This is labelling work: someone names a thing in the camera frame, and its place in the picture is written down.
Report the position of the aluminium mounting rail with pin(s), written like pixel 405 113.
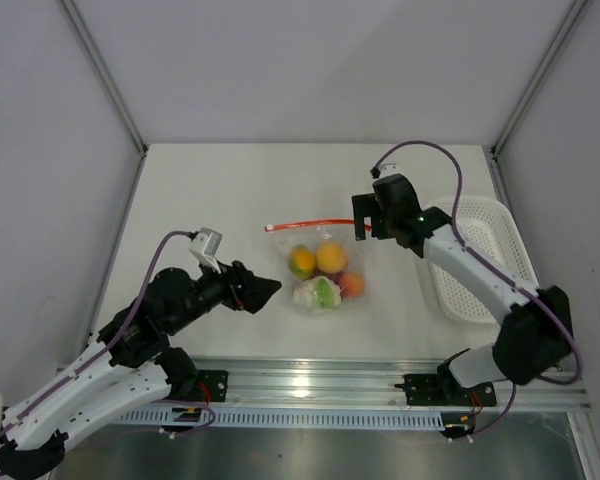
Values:
pixel 363 385

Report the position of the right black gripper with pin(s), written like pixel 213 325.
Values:
pixel 367 205

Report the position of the white cauliflower with leaves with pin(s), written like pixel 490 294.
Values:
pixel 317 294

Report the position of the peach fruit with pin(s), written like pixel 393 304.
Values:
pixel 352 285

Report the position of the slotted white cable duct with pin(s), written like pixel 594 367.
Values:
pixel 279 418

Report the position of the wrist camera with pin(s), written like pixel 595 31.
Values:
pixel 204 246
pixel 384 170

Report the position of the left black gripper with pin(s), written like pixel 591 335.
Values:
pixel 245 291

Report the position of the yellow green mango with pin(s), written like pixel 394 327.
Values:
pixel 302 262

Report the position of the right aluminium frame post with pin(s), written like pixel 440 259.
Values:
pixel 560 39

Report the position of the white perforated plastic basket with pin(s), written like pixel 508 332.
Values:
pixel 468 260

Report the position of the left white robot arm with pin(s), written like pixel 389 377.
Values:
pixel 131 363

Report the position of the left aluminium frame post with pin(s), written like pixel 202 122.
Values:
pixel 93 56

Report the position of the orange fruit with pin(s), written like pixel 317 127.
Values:
pixel 331 257

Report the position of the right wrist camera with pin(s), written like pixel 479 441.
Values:
pixel 384 170

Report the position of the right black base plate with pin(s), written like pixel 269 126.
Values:
pixel 437 390

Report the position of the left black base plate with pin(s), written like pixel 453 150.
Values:
pixel 211 387

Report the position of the aluminium frame post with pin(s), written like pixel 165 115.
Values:
pixel 93 56
pixel 560 39

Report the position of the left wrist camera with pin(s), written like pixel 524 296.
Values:
pixel 204 246

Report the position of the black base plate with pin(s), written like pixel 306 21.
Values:
pixel 437 390
pixel 211 387

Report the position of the clear zip top bag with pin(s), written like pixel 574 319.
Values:
pixel 312 233

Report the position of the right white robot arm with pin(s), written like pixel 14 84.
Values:
pixel 535 324

